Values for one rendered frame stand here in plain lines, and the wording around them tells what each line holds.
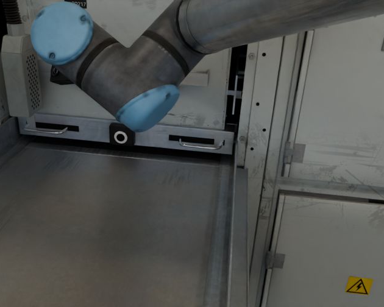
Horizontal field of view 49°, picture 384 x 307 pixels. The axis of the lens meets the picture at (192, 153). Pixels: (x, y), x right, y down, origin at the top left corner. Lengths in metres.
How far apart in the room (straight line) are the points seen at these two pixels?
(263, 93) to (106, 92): 0.44
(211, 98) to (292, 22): 0.60
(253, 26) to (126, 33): 0.56
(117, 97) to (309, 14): 0.30
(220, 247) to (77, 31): 0.42
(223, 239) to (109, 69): 0.36
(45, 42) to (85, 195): 0.37
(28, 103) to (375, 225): 0.85
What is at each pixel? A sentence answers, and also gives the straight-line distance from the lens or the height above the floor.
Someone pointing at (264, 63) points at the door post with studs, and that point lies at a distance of 0.93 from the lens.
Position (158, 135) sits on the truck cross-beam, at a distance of 1.03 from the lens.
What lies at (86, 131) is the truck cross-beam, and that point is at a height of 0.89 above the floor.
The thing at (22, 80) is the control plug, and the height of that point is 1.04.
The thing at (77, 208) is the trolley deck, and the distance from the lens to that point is 0.86.
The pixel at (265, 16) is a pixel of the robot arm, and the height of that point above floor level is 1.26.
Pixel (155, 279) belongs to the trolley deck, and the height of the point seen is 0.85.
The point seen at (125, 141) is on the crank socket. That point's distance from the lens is 1.03.
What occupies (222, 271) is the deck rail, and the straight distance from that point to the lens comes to 0.70.
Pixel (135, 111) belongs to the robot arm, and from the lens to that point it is 0.58.
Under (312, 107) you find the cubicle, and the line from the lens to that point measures 0.94.
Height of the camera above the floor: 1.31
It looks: 26 degrees down
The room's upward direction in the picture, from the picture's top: 3 degrees clockwise
